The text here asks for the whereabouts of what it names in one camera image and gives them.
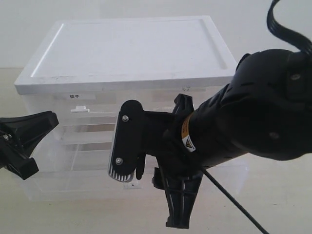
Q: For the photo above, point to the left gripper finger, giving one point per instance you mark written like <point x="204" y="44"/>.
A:
<point x="18" y="163"/>
<point x="25" y="133"/>

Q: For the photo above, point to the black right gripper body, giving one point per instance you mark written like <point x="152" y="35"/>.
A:
<point x="162" y="138"/>

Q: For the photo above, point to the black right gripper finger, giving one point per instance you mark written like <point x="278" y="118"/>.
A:
<point x="181" y="193"/>

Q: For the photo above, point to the wide clear drawer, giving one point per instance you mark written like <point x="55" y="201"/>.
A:
<point x="88" y="137"/>
<point x="83" y="175"/>

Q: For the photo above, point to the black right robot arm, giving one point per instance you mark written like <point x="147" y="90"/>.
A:
<point x="265" y="110"/>

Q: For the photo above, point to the white translucent drawer cabinet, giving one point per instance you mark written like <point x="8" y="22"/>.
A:
<point x="151" y="60"/>

